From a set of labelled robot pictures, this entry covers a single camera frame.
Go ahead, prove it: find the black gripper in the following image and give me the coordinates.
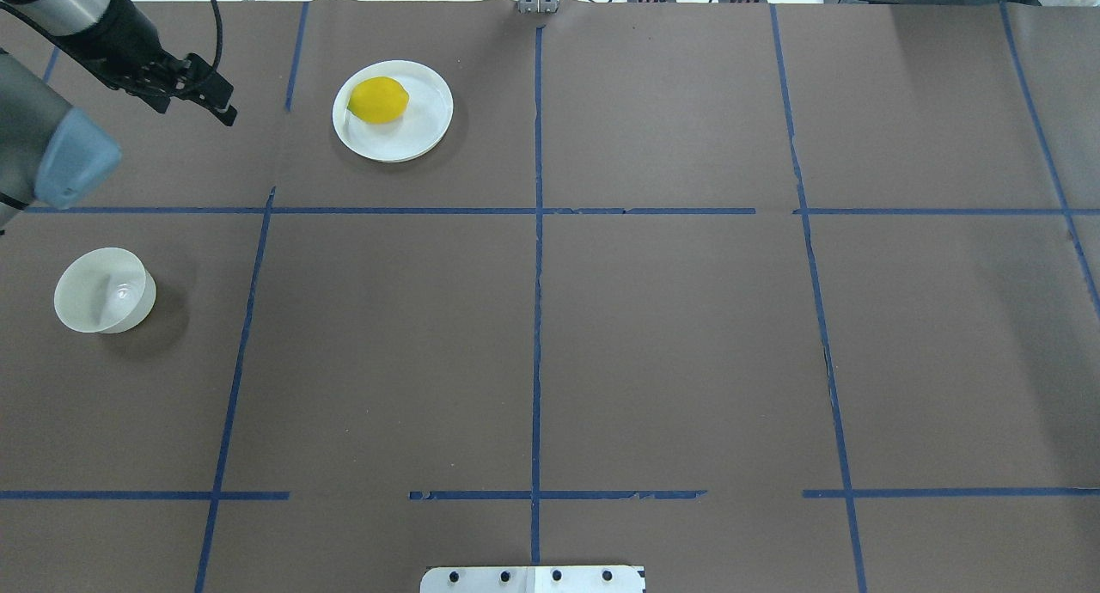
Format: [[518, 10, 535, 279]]
[[83, 0, 237, 127]]

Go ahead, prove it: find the yellow lemon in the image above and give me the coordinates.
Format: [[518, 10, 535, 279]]
[[347, 76, 410, 125]]

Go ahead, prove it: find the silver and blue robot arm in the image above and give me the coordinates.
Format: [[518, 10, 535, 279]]
[[1, 0, 237, 224]]

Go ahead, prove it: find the white round plate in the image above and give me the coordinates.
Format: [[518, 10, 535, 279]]
[[331, 59, 455, 163]]

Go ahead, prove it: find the white bowl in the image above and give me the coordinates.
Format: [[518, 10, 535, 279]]
[[52, 246, 157, 334]]

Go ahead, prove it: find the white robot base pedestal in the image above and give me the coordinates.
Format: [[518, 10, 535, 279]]
[[419, 565, 647, 592]]

